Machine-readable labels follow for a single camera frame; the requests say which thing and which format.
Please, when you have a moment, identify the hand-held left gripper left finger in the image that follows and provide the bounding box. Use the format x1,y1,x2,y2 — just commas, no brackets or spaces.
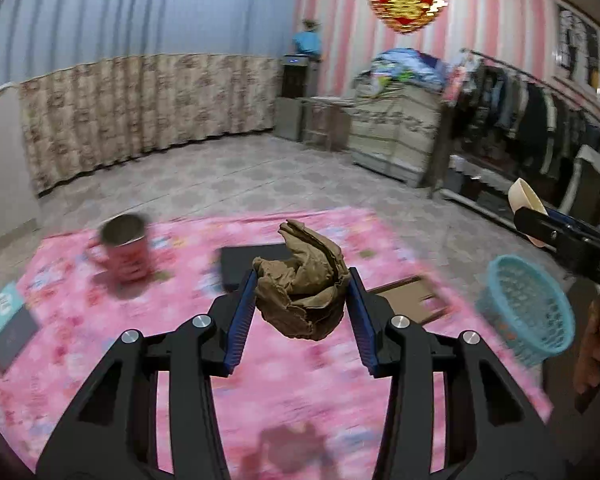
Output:
35,267,259,480

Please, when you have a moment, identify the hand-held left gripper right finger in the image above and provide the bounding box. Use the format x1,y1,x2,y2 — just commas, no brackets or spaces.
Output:
347,266,561,480

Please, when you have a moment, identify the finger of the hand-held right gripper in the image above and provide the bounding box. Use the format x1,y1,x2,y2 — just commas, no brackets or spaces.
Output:
512,206,573,261
545,209,600,243

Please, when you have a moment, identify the cream bowl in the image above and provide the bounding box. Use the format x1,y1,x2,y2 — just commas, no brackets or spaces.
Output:
507,177,549,249

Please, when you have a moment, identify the brown paper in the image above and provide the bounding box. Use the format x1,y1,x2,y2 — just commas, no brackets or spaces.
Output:
252,219,351,342

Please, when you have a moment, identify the light blue plastic basket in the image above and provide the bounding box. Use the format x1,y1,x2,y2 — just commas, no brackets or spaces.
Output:
475,254,577,367

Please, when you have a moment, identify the person's right hand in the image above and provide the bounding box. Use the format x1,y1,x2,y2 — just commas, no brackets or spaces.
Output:
574,300,600,397

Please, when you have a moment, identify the brown cardboard piece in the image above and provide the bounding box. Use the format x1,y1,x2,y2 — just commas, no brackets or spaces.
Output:
370,275,454,329

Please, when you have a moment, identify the black flat box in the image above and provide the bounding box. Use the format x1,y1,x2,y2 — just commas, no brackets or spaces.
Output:
215,242,292,294

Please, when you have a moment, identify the metal clothes rack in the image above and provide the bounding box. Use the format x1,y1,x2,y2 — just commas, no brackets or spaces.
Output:
432,47,600,241

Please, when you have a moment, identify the pink printed mat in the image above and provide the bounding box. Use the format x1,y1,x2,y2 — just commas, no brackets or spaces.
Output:
0,207,554,480

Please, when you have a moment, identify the row of hanging clothes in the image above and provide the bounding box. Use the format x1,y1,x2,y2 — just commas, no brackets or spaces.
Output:
450,55,600,211

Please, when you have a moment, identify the red metal mug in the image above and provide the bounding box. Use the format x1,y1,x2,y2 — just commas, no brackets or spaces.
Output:
86,213,154,284

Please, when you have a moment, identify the pale chest of drawers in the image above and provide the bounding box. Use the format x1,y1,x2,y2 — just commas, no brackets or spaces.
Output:
350,80,444,189

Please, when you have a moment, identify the pile of colourful clothes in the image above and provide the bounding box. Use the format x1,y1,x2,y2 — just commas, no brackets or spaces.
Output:
365,47,457,97

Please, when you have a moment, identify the wooden stool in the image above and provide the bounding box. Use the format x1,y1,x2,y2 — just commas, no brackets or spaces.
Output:
302,96,354,152

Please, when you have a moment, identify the dark grey notebook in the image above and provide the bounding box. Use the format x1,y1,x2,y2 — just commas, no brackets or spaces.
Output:
0,305,42,374

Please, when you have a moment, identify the grey water dispenser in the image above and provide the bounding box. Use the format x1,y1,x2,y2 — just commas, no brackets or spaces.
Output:
275,54,317,142

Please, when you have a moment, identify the red gold heart decoration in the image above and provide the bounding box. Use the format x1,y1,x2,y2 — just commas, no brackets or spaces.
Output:
369,0,446,35

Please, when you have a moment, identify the blue and floral curtain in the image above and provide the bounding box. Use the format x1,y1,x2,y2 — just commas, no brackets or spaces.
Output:
0,0,302,197

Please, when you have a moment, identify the blue water bottle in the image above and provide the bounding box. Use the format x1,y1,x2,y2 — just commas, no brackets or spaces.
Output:
292,19,325,59

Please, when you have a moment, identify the dark framed wall picture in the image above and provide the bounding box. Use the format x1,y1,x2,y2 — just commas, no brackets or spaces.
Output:
555,4,600,89

